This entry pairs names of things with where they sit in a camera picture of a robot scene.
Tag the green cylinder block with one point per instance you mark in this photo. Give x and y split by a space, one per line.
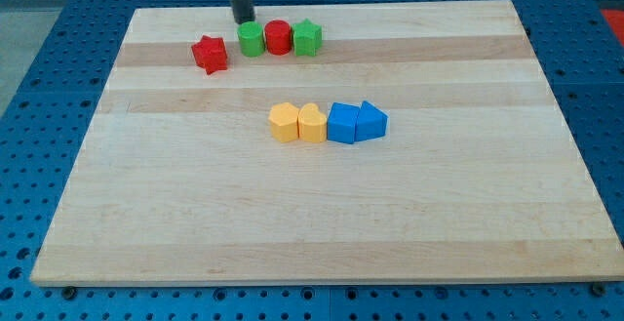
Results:
251 39

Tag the red star block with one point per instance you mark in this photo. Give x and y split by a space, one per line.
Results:
210 54

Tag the green star block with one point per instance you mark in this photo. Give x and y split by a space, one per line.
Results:
307 38

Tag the red cylinder block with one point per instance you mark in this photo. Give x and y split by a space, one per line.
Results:
278 37

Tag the yellow hexagon block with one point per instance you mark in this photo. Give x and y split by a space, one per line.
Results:
283 119

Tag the yellow heart block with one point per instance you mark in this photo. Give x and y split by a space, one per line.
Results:
312 123

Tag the blue square block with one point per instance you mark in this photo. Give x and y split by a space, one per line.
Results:
342 122

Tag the blue triangle block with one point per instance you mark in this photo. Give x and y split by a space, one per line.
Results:
371 122

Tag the light wooden board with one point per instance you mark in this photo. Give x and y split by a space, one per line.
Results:
179 182

